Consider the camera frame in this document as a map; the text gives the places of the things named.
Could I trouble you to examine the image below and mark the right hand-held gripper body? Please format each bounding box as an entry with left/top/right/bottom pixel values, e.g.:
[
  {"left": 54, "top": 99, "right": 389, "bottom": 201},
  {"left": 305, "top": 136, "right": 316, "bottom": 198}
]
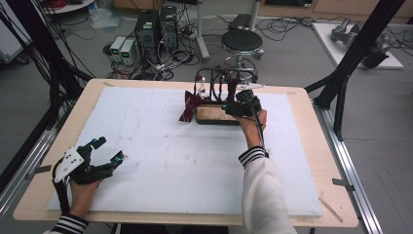
[{"left": 225, "top": 82, "right": 266, "bottom": 119}]

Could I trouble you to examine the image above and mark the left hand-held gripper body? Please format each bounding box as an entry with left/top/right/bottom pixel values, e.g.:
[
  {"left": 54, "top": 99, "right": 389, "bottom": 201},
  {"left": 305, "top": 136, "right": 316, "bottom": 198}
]
[{"left": 53, "top": 144, "right": 115, "bottom": 185}]

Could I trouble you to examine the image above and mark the black tie rack wooden base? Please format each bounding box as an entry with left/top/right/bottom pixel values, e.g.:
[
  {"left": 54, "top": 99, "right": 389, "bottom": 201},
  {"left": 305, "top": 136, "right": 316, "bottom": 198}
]
[{"left": 194, "top": 67, "right": 260, "bottom": 127}]

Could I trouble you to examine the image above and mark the dark maroon tie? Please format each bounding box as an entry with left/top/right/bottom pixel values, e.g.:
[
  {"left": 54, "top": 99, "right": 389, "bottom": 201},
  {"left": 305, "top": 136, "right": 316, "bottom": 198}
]
[{"left": 178, "top": 90, "right": 205, "bottom": 124}]

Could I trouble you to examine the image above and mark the person's right hand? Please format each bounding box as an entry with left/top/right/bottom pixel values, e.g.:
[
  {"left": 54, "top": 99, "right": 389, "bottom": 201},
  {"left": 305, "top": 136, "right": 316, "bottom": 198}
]
[{"left": 238, "top": 109, "right": 268, "bottom": 151}]

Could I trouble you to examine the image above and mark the person's left hand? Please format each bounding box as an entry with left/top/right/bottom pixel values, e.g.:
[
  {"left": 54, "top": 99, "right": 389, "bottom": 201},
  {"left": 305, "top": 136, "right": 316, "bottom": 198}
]
[{"left": 68, "top": 178, "right": 102, "bottom": 217}]

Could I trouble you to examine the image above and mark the white foam board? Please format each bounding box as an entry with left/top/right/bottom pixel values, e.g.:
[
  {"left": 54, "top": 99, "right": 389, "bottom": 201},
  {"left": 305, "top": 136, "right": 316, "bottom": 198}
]
[{"left": 47, "top": 86, "right": 324, "bottom": 218}]

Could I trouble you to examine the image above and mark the black round stool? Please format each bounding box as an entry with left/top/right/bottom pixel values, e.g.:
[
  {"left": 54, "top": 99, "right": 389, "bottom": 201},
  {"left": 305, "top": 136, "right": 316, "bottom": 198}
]
[{"left": 220, "top": 28, "right": 266, "bottom": 71}]

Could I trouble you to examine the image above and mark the white height-adjustable desk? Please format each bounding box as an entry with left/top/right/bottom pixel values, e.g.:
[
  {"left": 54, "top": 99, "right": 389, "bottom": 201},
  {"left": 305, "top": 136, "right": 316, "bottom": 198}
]
[{"left": 194, "top": 0, "right": 261, "bottom": 63}]

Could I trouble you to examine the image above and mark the black flat floor box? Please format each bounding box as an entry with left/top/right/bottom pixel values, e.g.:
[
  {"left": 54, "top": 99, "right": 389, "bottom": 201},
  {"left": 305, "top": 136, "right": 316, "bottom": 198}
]
[{"left": 228, "top": 13, "right": 253, "bottom": 31}]

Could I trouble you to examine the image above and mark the grey power supply unit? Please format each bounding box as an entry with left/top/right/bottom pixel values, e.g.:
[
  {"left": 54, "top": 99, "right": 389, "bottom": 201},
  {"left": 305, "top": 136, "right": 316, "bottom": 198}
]
[
  {"left": 110, "top": 36, "right": 127, "bottom": 57},
  {"left": 120, "top": 39, "right": 137, "bottom": 66}
]

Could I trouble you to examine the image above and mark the black computer tower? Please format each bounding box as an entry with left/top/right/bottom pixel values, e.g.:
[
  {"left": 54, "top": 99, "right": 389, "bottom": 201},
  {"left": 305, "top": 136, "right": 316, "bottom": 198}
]
[
  {"left": 134, "top": 9, "right": 161, "bottom": 63},
  {"left": 159, "top": 5, "right": 179, "bottom": 53}
]

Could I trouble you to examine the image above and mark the white floor board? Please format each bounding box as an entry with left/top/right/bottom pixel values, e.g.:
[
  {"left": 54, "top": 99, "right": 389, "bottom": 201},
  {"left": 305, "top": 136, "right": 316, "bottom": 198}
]
[{"left": 311, "top": 21, "right": 405, "bottom": 71}]

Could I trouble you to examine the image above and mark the clear plastic bag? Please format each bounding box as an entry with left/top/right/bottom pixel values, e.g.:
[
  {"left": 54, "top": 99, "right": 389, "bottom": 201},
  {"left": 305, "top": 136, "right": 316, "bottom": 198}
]
[{"left": 89, "top": 6, "right": 125, "bottom": 31}]

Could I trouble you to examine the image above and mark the thin wooden stick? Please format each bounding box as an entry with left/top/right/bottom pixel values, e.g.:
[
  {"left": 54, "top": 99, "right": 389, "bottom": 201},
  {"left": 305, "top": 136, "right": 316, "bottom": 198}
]
[{"left": 319, "top": 197, "right": 345, "bottom": 224}]

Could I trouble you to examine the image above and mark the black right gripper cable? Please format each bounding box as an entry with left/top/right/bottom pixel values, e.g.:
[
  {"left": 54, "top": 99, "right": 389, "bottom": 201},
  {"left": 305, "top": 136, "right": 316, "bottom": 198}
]
[{"left": 247, "top": 97, "right": 271, "bottom": 159}]

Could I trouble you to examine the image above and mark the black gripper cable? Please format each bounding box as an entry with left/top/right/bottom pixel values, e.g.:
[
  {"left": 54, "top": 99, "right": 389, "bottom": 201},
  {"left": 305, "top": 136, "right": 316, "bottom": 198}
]
[
  {"left": 51, "top": 159, "right": 72, "bottom": 215},
  {"left": 247, "top": 97, "right": 271, "bottom": 159}
]

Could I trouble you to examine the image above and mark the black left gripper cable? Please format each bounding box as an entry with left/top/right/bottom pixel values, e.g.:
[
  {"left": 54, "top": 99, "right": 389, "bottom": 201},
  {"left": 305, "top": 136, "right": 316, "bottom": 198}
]
[{"left": 51, "top": 159, "right": 72, "bottom": 215}]

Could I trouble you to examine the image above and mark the aluminium rail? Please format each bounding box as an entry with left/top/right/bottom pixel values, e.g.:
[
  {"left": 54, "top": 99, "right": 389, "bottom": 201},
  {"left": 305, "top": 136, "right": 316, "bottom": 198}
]
[
  {"left": 0, "top": 126, "right": 56, "bottom": 214},
  {"left": 311, "top": 97, "right": 385, "bottom": 234}
]

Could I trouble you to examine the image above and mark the tangle of floor cables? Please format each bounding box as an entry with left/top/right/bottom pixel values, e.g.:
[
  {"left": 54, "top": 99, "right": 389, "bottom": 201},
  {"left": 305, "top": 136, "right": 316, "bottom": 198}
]
[{"left": 102, "top": 42, "right": 203, "bottom": 81}]

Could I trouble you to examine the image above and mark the black metal frame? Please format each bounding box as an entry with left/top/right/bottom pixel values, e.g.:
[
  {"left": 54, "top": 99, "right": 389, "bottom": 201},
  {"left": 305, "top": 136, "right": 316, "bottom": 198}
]
[
  {"left": 0, "top": 0, "right": 94, "bottom": 193},
  {"left": 305, "top": 0, "right": 407, "bottom": 142}
]

